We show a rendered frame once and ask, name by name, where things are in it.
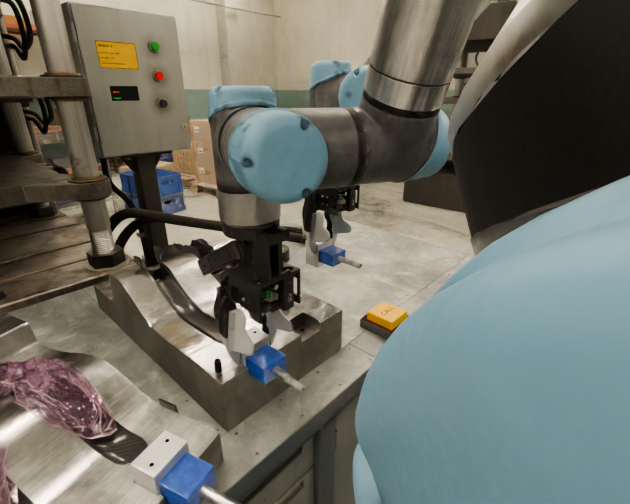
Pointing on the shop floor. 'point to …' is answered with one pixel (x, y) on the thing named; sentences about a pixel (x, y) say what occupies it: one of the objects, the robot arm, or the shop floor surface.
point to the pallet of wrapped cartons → (200, 130)
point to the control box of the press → (131, 97)
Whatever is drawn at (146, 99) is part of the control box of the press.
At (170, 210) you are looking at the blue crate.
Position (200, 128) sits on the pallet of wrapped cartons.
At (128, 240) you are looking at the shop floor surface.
